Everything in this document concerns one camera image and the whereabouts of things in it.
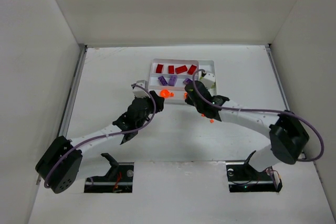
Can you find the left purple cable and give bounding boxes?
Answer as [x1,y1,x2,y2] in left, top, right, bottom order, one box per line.
[44,83,157,188]

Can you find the red long lego brick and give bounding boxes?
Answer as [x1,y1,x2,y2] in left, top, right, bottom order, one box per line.
[175,65,188,74]

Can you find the green lego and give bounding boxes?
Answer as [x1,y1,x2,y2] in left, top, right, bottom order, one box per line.
[155,64,164,74]

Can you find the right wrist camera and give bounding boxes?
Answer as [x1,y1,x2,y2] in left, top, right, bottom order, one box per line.
[199,72,216,89]

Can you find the purple studded lego brick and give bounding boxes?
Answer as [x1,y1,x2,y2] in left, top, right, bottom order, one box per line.
[168,75,177,87]

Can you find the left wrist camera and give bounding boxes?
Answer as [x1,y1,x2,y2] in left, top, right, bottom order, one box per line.
[132,80,149,98]

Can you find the small purple lego brick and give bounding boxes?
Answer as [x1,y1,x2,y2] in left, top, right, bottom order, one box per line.
[158,76,168,86]

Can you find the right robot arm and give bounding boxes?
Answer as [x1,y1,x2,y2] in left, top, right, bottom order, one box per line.
[184,81,309,172]

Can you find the large purple rounded lego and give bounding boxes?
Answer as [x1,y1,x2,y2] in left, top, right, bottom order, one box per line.
[183,78,192,85]

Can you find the red curved lego brick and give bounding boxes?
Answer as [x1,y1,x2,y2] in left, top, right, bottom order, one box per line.
[168,65,175,74]

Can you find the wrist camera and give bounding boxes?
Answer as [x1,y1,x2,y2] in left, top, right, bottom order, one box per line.
[132,80,149,98]
[199,72,216,89]

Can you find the orange arch lego piece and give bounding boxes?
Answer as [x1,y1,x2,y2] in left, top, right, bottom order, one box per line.
[160,89,172,99]

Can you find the white divided sorting tray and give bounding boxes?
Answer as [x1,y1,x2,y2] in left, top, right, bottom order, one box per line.
[148,59,215,105]

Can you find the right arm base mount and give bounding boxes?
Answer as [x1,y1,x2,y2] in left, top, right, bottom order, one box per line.
[226,151,283,193]

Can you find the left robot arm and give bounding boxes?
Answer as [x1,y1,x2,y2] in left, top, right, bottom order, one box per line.
[35,91,164,194]

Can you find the red square lego brick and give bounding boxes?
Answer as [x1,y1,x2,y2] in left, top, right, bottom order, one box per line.
[187,65,197,75]

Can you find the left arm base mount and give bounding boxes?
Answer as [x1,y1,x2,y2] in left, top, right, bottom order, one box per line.
[83,153,134,194]

